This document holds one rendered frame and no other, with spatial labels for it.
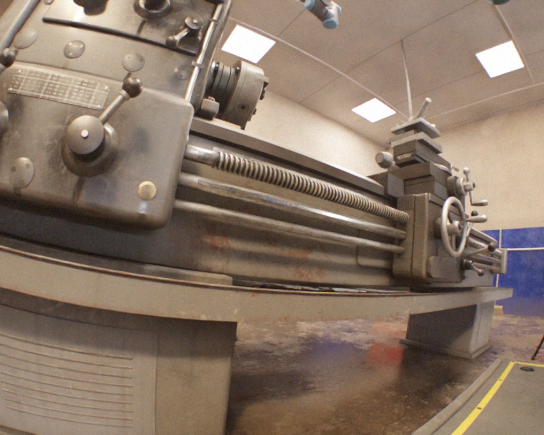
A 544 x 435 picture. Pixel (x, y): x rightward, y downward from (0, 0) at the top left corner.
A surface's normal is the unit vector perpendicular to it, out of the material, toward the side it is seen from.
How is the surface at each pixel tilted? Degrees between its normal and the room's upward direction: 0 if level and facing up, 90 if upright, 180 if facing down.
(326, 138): 90
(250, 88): 108
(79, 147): 90
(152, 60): 90
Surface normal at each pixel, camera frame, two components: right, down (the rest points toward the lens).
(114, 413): 0.49, -0.07
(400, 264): -0.86, -0.19
